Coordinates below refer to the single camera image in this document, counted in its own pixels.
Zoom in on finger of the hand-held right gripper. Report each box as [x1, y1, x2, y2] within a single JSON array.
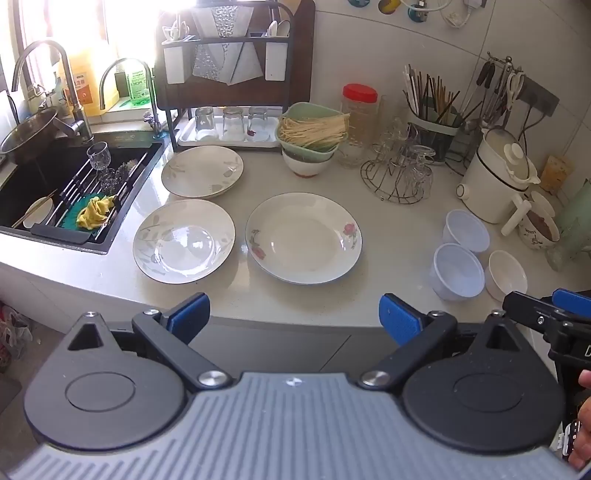
[[553, 288, 591, 320], [502, 292, 577, 337]]

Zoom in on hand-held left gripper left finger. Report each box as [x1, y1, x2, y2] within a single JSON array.
[[67, 292, 233, 391]]

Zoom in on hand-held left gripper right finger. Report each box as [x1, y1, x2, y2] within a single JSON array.
[[359, 293, 526, 391]]

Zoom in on small white ceramic bowl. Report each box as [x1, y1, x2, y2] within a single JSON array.
[[485, 250, 528, 302]]

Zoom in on grey leaf pattern plate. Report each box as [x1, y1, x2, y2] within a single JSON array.
[[161, 145, 245, 200], [133, 199, 236, 285]]

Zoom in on white plastic bowl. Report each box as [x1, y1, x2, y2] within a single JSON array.
[[443, 209, 491, 254], [429, 243, 486, 302]]

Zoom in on pink flower pattern plate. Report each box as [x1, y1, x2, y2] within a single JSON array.
[[245, 192, 363, 285]]

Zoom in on person's right hand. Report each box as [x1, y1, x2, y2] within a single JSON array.
[[569, 368, 591, 472]]

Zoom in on textured glass cup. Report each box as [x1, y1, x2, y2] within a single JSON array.
[[545, 219, 585, 272]]

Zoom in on floral ceramic mug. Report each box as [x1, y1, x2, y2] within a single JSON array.
[[501, 191, 562, 252]]

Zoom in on pale green pitcher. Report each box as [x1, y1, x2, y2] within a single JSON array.
[[554, 178, 591, 246]]

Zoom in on yellow packet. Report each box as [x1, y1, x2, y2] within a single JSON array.
[[539, 154, 574, 193]]

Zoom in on white electric pot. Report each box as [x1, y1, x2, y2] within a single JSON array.
[[456, 128, 541, 225]]

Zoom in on yellow cloth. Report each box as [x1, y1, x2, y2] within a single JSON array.
[[76, 195, 119, 230]]

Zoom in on clear cut-glass goblet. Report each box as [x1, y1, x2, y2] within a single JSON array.
[[405, 145, 435, 195]]

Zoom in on teal scrub pad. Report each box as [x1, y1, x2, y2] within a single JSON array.
[[63, 194, 100, 230]]

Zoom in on inverted cut-glass cup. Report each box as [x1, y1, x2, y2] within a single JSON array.
[[99, 168, 122, 195]]

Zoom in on roll-up drying rack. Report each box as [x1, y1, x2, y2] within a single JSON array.
[[31, 145, 160, 246]]

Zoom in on white bowl with red base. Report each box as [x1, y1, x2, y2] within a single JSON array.
[[283, 151, 336, 179]]

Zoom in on white tray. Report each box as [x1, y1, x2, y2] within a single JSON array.
[[177, 115, 284, 150]]

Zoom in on bag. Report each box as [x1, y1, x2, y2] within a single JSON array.
[[0, 302, 34, 374]]

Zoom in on white rice bowl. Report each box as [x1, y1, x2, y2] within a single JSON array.
[[21, 196, 57, 230]]

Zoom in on clear wine glass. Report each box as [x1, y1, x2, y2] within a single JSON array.
[[86, 141, 112, 174]]

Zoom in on green chopstick holder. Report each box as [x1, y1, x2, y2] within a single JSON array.
[[406, 111, 463, 165]]

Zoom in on clear glass tumbler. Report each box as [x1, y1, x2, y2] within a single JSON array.
[[247, 106, 270, 142], [194, 106, 217, 141], [222, 106, 246, 142]]

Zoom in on clear glass jar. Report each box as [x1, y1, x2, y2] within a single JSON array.
[[376, 95, 411, 153]]

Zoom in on black sink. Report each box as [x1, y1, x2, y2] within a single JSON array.
[[0, 130, 168, 256]]

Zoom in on glass jar with red lid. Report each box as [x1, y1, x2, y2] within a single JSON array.
[[339, 83, 380, 168]]

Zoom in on dried noodles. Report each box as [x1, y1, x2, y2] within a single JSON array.
[[278, 113, 352, 149]]

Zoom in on kitchen scissors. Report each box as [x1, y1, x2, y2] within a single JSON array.
[[505, 69, 526, 110]]

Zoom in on bundle of chopsticks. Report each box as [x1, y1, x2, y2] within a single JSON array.
[[403, 64, 463, 126]]

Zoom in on hanging kitchen utensils rack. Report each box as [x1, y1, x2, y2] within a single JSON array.
[[462, 52, 527, 136]]

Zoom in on small steel faucet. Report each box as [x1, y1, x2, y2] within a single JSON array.
[[99, 57, 164, 137]]

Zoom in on green plastic basket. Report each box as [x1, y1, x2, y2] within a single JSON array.
[[275, 102, 352, 154]]

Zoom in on green detergent bottle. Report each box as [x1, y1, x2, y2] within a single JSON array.
[[125, 62, 153, 103]]

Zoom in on steel pan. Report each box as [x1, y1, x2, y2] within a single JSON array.
[[0, 108, 75, 165]]

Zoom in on white utensil holder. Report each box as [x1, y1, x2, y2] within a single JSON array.
[[265, 43, 290, 82], [164, 45, 190, 86]]

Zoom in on yellow oil bottle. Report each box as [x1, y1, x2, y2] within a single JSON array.
[[64, 44, 122, 117]]

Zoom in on tall steel faucet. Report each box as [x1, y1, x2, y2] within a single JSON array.
[[11, 40, 96, 145]]

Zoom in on silver patterned board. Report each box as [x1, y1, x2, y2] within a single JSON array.
[[191, 6, 264, 86]]

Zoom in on black dish rack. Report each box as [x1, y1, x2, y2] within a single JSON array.
[[154, 2, 299, 154]]

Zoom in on brown cutting board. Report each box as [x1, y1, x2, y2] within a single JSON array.
[[154, 0, 317, 112]]

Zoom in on metal wire cup rack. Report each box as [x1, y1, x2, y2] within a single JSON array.
[[360, 133, 435, 205]]

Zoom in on grey wall socket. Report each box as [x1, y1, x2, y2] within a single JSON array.
[[517, 76, 561, 117]]

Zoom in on white charger cable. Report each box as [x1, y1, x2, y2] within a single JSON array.
[[401, 0, 488, 29]]

